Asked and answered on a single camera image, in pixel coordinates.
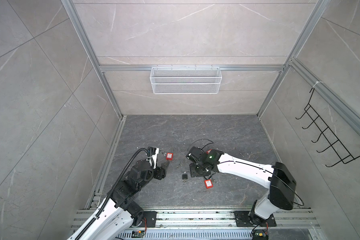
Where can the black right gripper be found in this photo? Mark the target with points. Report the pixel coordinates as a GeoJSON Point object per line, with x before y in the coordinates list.
{"type": "Point", "coordinates": [193, 172]}

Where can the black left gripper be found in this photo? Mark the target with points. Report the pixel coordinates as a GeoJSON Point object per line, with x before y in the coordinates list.
{"type": "Point", "coordinates": [161, 170]}

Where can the red padlock front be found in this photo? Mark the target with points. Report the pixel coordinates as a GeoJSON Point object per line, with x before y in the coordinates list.
{"type": "Point", "coordinates": [208, 183]}

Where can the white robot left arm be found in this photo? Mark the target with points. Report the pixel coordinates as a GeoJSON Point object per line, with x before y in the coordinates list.
{"type": "Point", "coordinates": [119, 211]}

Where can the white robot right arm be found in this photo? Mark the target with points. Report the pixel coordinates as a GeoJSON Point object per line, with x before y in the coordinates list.
{"type": "Point", "coordinates": [276, 178]}

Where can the red padlock long shackle left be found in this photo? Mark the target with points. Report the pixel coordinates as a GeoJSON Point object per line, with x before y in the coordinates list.
{"type": "Point", "coordinates": [170, 155]}

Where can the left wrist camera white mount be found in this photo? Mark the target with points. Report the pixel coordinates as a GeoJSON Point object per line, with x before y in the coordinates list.
{"type": "Point", "coordinates": [153, 155]}

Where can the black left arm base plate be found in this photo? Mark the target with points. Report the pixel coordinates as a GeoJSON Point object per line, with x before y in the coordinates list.
{"type": "Point", "coordinates": [149, 219]}

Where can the aluminium front rail frame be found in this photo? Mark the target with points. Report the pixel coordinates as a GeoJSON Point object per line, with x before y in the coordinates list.
{"type": "Point", "coordinates": [216, 224]}

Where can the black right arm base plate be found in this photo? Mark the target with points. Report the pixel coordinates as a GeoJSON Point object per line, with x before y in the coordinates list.
{"type": "Point", "coordinates": [243, 219]}

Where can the white wire mesh basket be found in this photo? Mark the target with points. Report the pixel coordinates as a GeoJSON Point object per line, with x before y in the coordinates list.
{"type": "Point", "coordinates": [185, 80]}

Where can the black wire hook rack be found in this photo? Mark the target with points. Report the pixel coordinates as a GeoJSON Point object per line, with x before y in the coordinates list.
{"type": "Point", "coordinates": [327, 133]}

